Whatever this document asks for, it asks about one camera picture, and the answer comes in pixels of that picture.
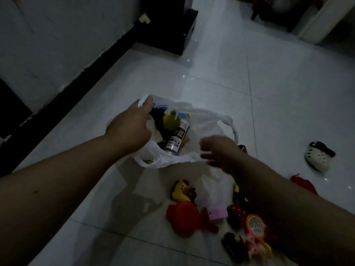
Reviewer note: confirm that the person's left forearm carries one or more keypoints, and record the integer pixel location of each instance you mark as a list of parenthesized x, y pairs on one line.
[(55, 191)]

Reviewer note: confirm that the dark wooden table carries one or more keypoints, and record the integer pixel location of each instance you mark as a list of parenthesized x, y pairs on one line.
[(277, 8)]

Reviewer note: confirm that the black cabinet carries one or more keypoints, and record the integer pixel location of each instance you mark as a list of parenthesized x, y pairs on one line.
[(169, 24)]

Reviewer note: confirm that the small white wall plug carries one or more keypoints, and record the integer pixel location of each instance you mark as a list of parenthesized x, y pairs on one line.
[(144, 18)]

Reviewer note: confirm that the red ladybug toy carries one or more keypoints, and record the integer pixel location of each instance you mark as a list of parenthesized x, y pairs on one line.
[(234, 246)]

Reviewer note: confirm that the black yellow device toy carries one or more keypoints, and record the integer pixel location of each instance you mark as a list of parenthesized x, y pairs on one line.
[(237, 195)]

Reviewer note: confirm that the white plastic bag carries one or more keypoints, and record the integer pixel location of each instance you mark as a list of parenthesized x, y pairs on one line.
[(205, 124)]

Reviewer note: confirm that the person's left hand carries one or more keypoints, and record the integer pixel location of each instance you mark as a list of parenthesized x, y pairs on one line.
[(130, 130)]

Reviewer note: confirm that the silver spray can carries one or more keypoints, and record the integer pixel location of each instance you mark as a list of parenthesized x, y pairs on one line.
[(177, 138)]

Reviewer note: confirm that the person's right hand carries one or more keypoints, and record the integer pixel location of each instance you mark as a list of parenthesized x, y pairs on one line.
[(222, 153)]

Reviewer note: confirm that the person's right forearm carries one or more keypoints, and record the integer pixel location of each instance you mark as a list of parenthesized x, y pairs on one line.
[(291, 218)]

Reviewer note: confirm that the red plush toy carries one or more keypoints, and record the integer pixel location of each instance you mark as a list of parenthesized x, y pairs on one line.
[(303, 184)]

